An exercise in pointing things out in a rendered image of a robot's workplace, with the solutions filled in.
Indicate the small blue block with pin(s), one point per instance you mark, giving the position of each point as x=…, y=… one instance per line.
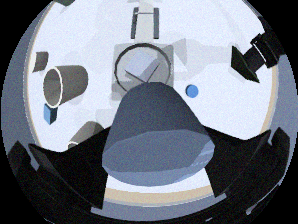
x=50, y=114

